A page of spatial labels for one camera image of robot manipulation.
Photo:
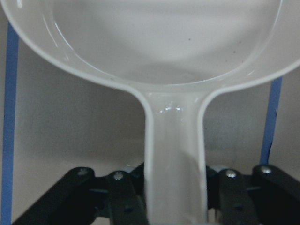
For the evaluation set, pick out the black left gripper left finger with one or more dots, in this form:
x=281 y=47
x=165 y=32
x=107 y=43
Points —
x=80 y=197

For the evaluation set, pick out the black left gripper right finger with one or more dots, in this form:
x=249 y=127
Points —
x=268 y=196

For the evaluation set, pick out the beige plastic dustpan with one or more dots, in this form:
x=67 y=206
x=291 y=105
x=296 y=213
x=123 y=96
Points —
x=175 y=56

